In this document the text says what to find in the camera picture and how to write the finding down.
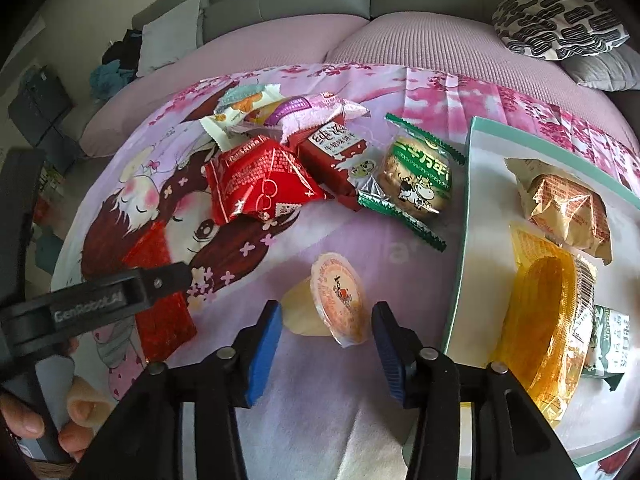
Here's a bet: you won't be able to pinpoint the dark storage box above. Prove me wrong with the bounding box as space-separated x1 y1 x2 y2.
7 64 77 147

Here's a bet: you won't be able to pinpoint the green biscuit packet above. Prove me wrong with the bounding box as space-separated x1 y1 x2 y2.
582 305 632 392

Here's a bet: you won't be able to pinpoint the grey pillow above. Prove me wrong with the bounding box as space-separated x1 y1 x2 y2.
565 45 640 92

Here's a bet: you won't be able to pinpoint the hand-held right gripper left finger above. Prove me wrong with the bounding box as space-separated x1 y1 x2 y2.
70 300 283 480

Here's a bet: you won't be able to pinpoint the white packet with orange print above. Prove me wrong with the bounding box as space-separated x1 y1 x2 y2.
200 99 282 152

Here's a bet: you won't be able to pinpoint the dark clothes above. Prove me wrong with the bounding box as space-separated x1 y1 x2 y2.
102 29 147 67

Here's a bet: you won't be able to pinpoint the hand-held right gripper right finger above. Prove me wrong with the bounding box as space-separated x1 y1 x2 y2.
371 301 581 480

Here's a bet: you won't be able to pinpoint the yellow cake packet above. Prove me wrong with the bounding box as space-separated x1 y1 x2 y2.
492 222 599 429

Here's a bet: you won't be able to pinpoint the cream bread packet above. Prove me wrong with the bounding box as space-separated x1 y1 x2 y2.
504 157 614 267

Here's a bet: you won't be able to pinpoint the pale blue pillow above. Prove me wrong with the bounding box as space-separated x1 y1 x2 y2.
137 0 202 79

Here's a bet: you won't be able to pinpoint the black and white patterned pillow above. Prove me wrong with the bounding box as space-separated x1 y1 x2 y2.
492 0 631 62

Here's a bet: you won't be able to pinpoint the person's left hand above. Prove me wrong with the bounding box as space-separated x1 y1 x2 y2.
0 379 111 463

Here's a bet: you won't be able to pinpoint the small red bread packet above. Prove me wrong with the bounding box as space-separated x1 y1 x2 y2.
204 135 334 227

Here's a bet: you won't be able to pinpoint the green-edged clear cookie packet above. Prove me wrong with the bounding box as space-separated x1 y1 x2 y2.
357 112 467 254

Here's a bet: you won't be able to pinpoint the dark red biscuit packet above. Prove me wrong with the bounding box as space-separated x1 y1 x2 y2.
297 120 372 211

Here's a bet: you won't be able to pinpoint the printed cartoon blanket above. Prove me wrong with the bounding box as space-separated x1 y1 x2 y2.
50 62 640 480

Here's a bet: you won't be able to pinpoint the teal cloth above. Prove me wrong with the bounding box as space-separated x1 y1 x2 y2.
90 60 137 102

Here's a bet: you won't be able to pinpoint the purple and pink snack packet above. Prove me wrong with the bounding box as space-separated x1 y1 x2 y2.
245 92 372 147

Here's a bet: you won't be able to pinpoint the teal striped snack packet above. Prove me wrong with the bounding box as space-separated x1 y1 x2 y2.
220 82 282 112

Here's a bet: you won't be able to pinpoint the pink sofa cover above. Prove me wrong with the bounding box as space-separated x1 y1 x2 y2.
80 10 640 158

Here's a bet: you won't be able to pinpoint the white tray with teal rim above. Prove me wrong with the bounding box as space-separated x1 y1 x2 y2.
440 116 640 467

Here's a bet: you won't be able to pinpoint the pale yellow jelly cup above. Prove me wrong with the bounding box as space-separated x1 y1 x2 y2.
280 252 374 349

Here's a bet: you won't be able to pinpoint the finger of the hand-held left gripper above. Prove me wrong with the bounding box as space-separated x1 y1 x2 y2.
136 262 194 307

